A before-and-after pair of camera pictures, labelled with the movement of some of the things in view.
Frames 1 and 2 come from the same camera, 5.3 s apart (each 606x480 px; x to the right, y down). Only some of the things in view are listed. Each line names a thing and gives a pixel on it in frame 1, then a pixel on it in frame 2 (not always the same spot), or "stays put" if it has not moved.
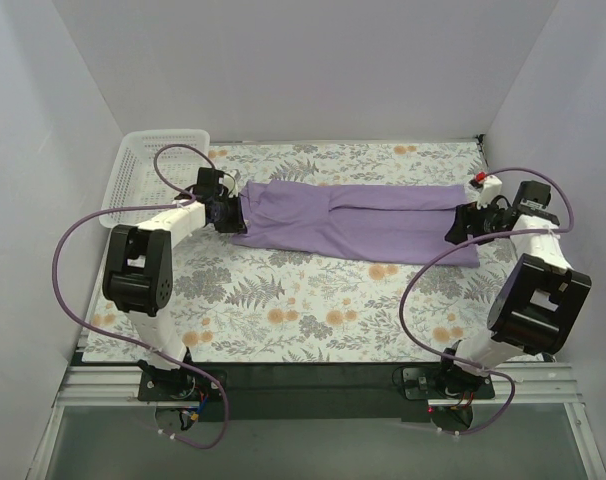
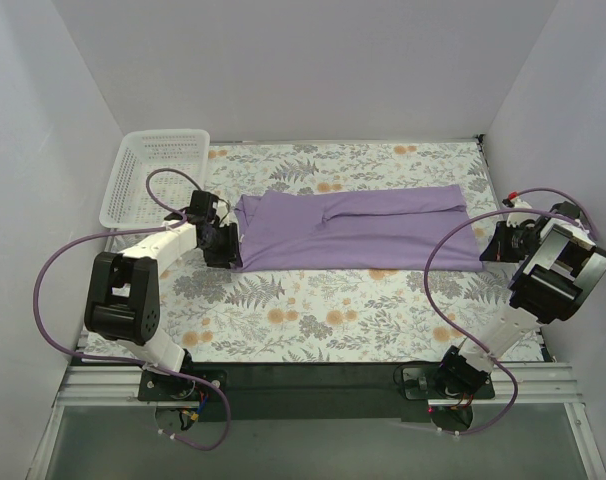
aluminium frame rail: (543, 385) stays put
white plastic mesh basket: (153, 167) stays put
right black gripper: (463, 224) -> (499, 241)
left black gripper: (236, 214) -> (228, 245)
